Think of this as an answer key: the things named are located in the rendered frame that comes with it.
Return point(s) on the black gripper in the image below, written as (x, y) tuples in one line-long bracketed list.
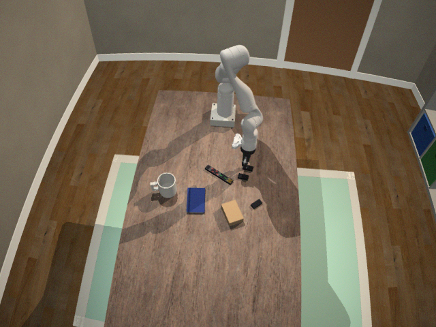
[(246, 157)]

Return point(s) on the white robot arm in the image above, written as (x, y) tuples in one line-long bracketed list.
[(231, 61)]

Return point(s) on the blue notebook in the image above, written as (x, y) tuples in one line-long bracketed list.
[(195, 200)]

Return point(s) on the grey mug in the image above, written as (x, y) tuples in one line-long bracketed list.
[(165, 180)]

